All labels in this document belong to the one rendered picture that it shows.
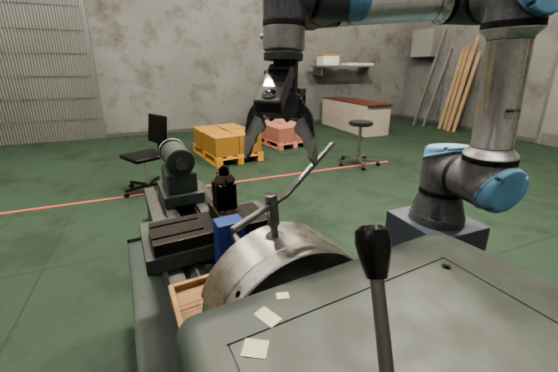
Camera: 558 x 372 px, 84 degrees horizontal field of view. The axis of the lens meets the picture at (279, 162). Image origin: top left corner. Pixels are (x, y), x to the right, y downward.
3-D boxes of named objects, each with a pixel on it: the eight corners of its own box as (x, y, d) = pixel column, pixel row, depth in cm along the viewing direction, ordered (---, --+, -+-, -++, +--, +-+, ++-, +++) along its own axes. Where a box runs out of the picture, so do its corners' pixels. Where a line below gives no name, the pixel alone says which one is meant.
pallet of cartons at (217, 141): (266, 161, 529) (265, 134, 515) (208, 169, 489) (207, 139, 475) (240, 144, 644) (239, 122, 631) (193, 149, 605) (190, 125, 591)
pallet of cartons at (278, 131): (312, 146, 628) (313, 126, 616) (274, 151, 593) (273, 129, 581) (286, 135, 732) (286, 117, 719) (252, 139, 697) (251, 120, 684)
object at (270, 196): (277, 253, 57) (271, 197, 54) (267, 250, 59) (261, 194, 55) (284, 247, 59) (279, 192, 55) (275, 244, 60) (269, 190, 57)
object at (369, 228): (402, 280, 27) (408, 232, 26) (374, 291, 26) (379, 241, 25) (369, 256, 31) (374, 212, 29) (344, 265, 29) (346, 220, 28)
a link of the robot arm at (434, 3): (472, -21, 80) (288, -13, 71) (511, -33, 70) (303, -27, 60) (467, 28, 84) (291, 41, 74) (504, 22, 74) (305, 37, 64)
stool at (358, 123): (360, 157, 556) (364, 117, 535) (384, 168, 496) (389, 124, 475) (329, 160, 534) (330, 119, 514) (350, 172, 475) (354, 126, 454)
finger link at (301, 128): (331, 152, 62) (307, 111, 61) (328, 159, 57) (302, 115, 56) (317, 159, 63) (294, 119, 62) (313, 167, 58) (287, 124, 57)
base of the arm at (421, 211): (433, 204, 103) (438, 176, 100) (477, 225, 90) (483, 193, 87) (398, 212, 98) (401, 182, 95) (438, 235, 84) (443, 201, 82)
